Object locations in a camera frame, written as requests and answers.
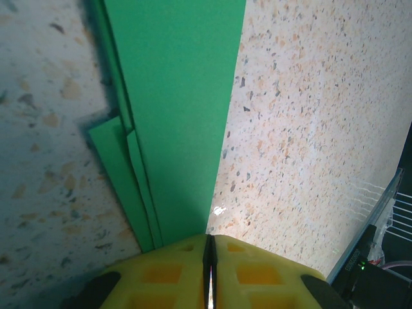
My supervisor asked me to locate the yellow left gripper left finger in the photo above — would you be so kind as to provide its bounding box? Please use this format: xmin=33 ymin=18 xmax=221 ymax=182
xmin=101 ymin=234 xmax=212 ymax=309

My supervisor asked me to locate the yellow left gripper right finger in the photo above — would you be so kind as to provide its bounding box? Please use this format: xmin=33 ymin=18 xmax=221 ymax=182
xmin=211 ymin=234 xmax=328 ymax=309

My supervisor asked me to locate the green square paper sheet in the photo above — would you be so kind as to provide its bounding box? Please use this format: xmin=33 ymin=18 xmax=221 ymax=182
xmin=84 ymin=0 xmax=247 ymax=254

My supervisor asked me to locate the aluminium side rail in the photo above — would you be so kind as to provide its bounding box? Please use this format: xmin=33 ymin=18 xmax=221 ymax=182
xmin=326 ymin=167 xmax=406 ymax=284

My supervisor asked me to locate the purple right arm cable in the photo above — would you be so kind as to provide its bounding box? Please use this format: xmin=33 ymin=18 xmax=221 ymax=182
xmin=381 ymin=260 xmax=407 ymax=272

